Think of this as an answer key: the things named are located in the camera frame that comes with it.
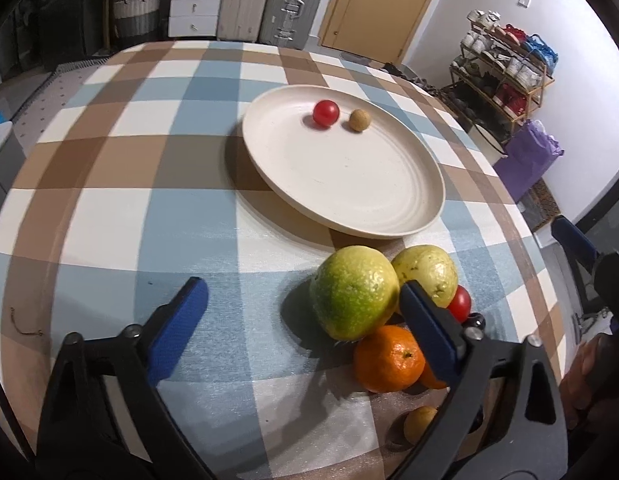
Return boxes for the beige suitcase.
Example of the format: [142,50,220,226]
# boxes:
[218,0,277,43]

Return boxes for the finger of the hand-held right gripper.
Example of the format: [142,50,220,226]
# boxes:
[551,215,597,273]

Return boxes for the white basin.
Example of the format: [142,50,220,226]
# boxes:
[469,122,507,156]

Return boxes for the person's right hand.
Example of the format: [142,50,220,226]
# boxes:
[559,332,619,431]

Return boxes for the dark shoes group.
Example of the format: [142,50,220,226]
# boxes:
[384,62,440,96]

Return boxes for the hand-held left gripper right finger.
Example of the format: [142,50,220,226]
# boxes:
[389,280,570,480]

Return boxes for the wicker basket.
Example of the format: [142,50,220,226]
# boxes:
[113,0,161,37]

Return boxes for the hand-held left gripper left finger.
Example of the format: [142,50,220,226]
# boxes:
[35,276,215,480]

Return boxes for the red tomato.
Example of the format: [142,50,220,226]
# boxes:
[312,99,340,128]
[447,285,473,323]

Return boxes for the checked tablecloth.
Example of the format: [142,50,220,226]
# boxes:
[0,39,567,480]

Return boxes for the large green yellow citrus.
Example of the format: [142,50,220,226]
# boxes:
[309,245,401,341]

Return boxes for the rows of shoes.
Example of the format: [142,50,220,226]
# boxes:
[452,9,545,116]

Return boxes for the brown thread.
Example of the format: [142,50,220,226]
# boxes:
[9,307,44,336]

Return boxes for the orange mandarin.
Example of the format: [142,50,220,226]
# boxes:
[353,325,426,393]
[418,360,449,391]

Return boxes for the wooden door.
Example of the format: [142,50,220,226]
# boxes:
[319,0,453,66]

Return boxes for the purple bag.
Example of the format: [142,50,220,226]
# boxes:
[492,120,564,206]

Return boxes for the silver suitcase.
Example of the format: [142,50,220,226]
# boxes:
[259,0,329,51]

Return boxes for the grey fringed rug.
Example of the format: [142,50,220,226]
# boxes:
[12,57,110,146]

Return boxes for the brown doormat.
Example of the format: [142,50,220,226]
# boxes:
[519,180,561,233]

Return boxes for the wooden shoe rack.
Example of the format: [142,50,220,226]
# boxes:
[449,10,555,146]

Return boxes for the cream round plate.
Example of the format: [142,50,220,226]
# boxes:
[242,85,447,237]

